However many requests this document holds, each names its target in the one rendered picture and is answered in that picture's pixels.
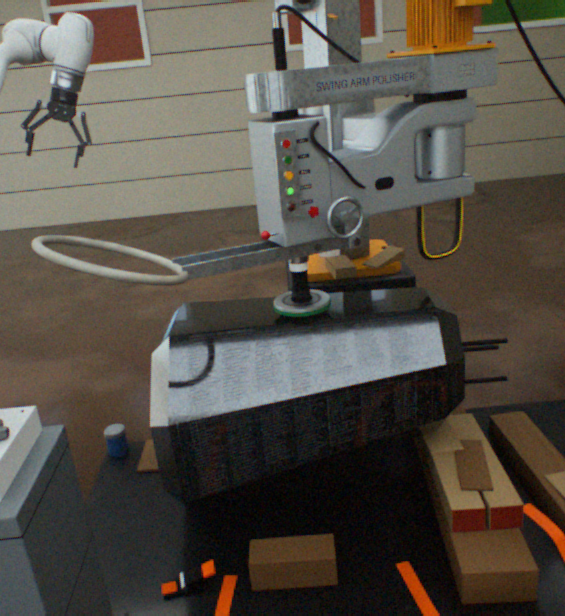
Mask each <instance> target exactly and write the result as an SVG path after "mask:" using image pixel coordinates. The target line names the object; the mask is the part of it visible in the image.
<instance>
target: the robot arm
mask: <svg viewBox="0 0 565 616"><path fill-rule="evenodd" d="M93 38H94V32H93V24H92V23H91V21H90V20H89V19H88V18H86V17H85V16H82V15H80V14H76V13H72V12H66V13H65V14H64V15H63V16H62V17H61V19H60V20H59V22H58V25H55V26H54V25H50V24H48V23H45V22H41V21H37V20H31V19H15V20H12V21H10V22H8V23H7V24H6V25H5V26H4V28H3V30H2V39H3V42H2V43H1V44H0V93H1V91H2V88H3V84H4V80H5V76H6V72H7V68H8V66H10V65H11V64H13V63H16V62H17V63H18V64H20V65H23V66H27V65H31V64H38V63H44V62H45V61H49V62H53V67H52V75H51V80H50V83H51V84H52V85H54V87H52V89H51V95H50V100H49V102H48V103H45V102H43V101H42V100H38V101H37V104H36V107H35V108H34V109H33V111H32V112H31V113H30V114H29V115H28V117H27V118H26V119H25V121H24V122H23V123H22V124H21V128H23V129H24V130H26V138H25V143H28V148H27V154H26V156H31V151H32V146H33V140H34V135H35V133H33V132H32V131H34V130H35V129H37V128H38V127H39V126H41V125H42V124H43V123H45V122H46V121H48V120H49V119H51V118H52V119H54V120H57V121H61V122H64V123H67V122H68V123H69V124H70V126H71V128H72V130H73V131H74V133H75V135H76V137H77V139H78V140H79V142H80V144H81V145H78V148H77V153H76V158H75V163H74V168H77V167H78V162H79V157H83V156H84V151H85V147H86V146H91V145H92V141H91V137H90V134H89V130H88V127H87V123H86V113H85V112H78V111H76V105H77V100H78V95H79V94H76V93H77V92H81V90H82V84H83V82H84V78H85V72H86V70H87V67H88V66H89V63H90V60H91V55H92V50H93ZM44 107H47V109H48V111H49V113H48V114H46V115H45V116H44V117H43V118H41V119H40V120H38V121H37V122H36V123H34V124H33V125H31V126H30V127H28V125H29V124H30V122H31V121H32V120H33V119H34V117H35V116H36V115H37V114H38V112H39V111H40V110H41V109H43V108H44ZM76 115H78V117H79V119H81V123H82V126H83V130H84V133H85V137H86V141H87V142H84V140H83V138H82V136H81V134H80V132H79V131H78V129H77V127H76V125H75V123H74V121H73V120H72V118H74V117H75V116H76ZM3 425H4V423H3V420H2V419H0V440H1V439H4V438H7V437H9V435H10V434H9V432H10V430H9V427H7V426H3Z"/></svg>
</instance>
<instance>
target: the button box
mask: <svg viewBox="0 0 565 616"><path fill-rule="evenodd" d="M270 135H271V145H272V155H273V166H274V176H275V186H276V196H277V207H278V217H279V219H281V220H284V219H289V218H293V217H298V216H302V203H301V191H300V179H299V167H298V155H297V143H296V131H295V130H294V129H292V130H285V131H278V132H271V133H270ZM284 138H288V139H289V140H290V141H291V146H290V148H289V149H287V150H285V149H283V148H282V147H281V141H282V140H283V139H284ZM286 154H289V155H291V156H292V163H291V164H290V165H288V166H287V165H284V164H283V161H282V159H283V157H284V155H286ZM287 170H291V171H292V172H293V173H294V177H293V179H292V180H291V181H286V180H285V179H284V173H285V172H286V171H287ZM288 186H293V187H294V188H295V194H294V195H293V196H291V197H289V196H287V195H286V193H285V190H286V188H287V187H288ZM290 201H294V202H295V203H296V209H295V210H294V211H292V212H290V211H288V209H287V204H288V202H290Z"/></svg>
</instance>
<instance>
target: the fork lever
mask: <svg viewBox="0 0 565 616"><path fill-rule="evenodd" d="M334 230H335V231H336V232H338V233H340V234H344V227H343V226H342V227H337V228H334ZM360 244H361V239H359V238H357V237H356V238H355V239H353V245H355V246H359V245H360ZM348 247H349V244H348V239H338V238H336V237H334V236H333V237H331V238H326V239H322V240H318V241H313V242H309V243H304V244H300V245H296V246H291V247H283V246H281V245H279V244H277V243H275V242H273V241H270V240H268V241H263V242H257V243H252V244H247V245H241V246H236V247H231V248H225V249H220V250H215V251H209V252H204V253H199V254H194V255H188V256H183V257H178V258H172V263H173V264H174V263H177V264H179V265H180V266H181V268H182V271H187V272H188V275H189V277H188V280H191V279H196V278H201V277H206V276H211V275H216V274H221V273H226V272H230V271H235V270H240V269H245V268H250V267H255V266H260V265H265V264H269V263H274V262H279V261H284V260H289V259H294V258H299V257H304V256H308V255H313V254H318V253H323V252H328V251H333V250H338V249H343V248H348Z"/></svg>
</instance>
